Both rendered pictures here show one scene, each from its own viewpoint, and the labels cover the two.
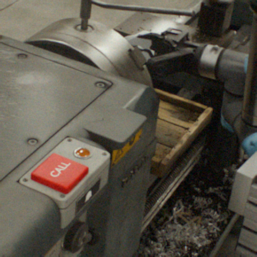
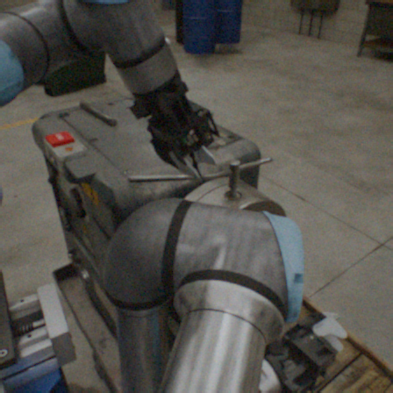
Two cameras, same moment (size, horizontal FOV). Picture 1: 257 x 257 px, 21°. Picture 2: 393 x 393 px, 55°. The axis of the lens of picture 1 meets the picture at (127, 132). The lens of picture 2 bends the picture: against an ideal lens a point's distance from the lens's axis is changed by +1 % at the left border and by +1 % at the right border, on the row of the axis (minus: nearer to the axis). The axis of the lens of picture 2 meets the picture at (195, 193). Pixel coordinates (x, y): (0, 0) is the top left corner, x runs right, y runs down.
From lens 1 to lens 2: 166 cm
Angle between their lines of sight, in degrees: 92
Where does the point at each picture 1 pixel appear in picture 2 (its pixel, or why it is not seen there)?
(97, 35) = (218, 200)
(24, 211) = (49, 130)
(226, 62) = not seen: hidden behind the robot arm
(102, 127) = (85, 160)
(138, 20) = not seen: outside the picture
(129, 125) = (76, 169)
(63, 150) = (77, 146)
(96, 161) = (58, 151)
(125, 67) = not seen: hidden behind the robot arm
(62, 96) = (128, 155)
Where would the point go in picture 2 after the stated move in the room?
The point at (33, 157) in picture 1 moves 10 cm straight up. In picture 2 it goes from (82, 138) to (75, 103)
